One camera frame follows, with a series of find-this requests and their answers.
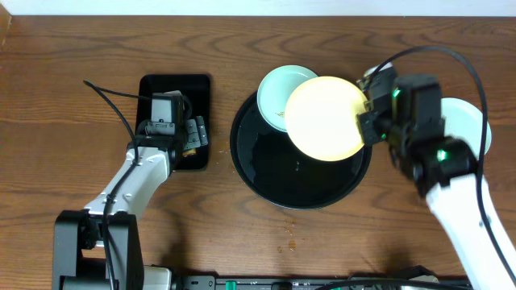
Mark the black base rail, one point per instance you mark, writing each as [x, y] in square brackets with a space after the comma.
[262, 283]

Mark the black rectangular tray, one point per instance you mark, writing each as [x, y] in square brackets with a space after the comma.
[196, 87]

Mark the round black tray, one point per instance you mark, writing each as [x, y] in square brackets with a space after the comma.
[273, 168]

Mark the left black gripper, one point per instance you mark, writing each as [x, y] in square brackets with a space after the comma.
[195, 131]

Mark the light blue plate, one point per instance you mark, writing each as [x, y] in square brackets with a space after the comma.
[275, 89]
[462, 121]

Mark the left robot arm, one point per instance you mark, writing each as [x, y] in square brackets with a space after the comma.
[98, 247]

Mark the yellow plate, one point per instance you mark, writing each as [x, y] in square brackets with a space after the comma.
[321, 118]

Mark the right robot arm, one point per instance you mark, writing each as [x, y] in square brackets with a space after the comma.
[435, 141]

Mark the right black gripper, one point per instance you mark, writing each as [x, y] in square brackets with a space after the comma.
[365, 121]

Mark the green yellow sponge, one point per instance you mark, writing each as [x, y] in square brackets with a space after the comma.
[190, 152]

